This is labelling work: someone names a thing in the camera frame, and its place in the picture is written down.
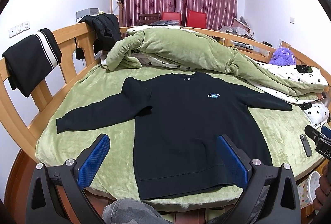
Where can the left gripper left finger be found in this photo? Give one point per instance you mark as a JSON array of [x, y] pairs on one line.
[[44, 204]]

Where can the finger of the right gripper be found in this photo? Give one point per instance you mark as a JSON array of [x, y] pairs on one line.
[[313, 134], [326, 131]]

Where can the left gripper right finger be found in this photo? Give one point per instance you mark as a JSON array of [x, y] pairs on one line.
[[269, 193]]

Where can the black sweater with logo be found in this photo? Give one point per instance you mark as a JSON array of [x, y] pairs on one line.
[[178, 118]]

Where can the right hand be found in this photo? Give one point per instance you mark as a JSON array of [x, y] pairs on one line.
[[323, 191]]

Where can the grey cased smartphone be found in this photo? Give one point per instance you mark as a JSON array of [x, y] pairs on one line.
[[306, 145]]

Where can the green plush bed sheet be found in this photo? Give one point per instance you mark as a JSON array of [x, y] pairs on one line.
[[163, 127]]

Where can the white star-patterned basket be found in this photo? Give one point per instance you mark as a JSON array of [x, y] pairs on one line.
[[307, 188]]

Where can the camouflage trousers leg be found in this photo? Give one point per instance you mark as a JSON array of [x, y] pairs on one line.
[[131, 211]]

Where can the purple plush toy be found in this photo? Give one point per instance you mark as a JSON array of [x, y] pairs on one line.
[[282, 57]]

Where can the cluttered items behind bed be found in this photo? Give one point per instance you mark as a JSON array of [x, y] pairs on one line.
[[239, 27]]

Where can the black white striped garment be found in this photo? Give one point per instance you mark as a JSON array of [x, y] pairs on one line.
[[30, 60]]

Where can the green flower-lined quilt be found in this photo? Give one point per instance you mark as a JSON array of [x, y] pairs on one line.
[[176, 48]]

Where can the left red chair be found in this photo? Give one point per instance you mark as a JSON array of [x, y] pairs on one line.
[[171, 16]]

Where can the black jacket on headboard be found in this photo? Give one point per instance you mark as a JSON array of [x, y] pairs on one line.
[[107, 30]]

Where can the dark wooden chair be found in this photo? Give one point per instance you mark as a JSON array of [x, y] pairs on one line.
[[148, 19]]

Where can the wooden coat rack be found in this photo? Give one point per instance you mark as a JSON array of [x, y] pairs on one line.
[[117, 5]]

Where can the wooden bed frame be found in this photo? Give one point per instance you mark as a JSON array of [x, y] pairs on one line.
[[64, 58]]

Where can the white wall switch panel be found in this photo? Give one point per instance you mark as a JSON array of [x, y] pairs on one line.
[[18, 29]]

